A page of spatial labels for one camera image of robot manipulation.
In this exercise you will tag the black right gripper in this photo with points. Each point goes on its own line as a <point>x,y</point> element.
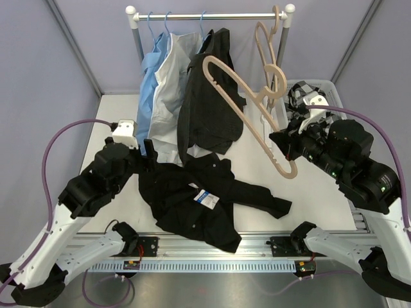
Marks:
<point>288,140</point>

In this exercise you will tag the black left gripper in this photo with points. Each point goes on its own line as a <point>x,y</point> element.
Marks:
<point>146,164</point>

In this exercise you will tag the black white checkered shirt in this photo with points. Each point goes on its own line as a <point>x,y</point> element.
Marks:
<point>299,112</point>

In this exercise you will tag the wooden hanger of black shirt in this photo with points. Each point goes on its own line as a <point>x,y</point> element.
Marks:
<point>257,99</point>

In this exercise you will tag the wooden hanger of checkered shirt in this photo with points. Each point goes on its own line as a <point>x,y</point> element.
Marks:
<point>268,39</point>

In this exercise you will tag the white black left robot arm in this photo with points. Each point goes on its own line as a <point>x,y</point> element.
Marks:
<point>41,274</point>

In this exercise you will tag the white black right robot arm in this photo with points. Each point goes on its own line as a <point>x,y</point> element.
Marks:
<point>342,151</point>

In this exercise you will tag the dark pinstriped shirt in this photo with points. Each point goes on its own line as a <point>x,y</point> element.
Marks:
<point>205,118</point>

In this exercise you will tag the light blue shirt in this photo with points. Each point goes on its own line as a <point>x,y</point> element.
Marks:
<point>150,65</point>

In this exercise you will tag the white plastic basket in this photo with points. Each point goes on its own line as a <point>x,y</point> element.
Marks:
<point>329,89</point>

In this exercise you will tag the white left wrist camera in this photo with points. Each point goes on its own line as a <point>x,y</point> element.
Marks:
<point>125,133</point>

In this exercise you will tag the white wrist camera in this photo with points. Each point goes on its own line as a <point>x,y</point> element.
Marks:
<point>315,106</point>
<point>125,133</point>

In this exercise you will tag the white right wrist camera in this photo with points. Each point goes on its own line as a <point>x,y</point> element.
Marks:
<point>315,106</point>

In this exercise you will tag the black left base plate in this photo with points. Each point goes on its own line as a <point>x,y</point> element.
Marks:
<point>145,246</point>

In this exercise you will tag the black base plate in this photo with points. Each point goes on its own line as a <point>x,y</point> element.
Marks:
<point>145,246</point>
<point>285,246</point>

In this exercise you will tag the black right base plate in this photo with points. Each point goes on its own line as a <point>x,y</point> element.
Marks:
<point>285,246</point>

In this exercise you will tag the aluminium mounting rail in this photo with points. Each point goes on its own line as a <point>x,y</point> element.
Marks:
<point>253,245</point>

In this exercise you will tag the white slotted cable duct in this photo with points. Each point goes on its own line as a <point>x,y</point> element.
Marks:
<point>205,266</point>

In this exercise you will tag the blue wire hanger right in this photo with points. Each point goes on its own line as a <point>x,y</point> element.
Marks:
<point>202,31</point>

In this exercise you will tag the blue wire hanger left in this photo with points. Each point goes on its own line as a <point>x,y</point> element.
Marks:
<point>150,28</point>

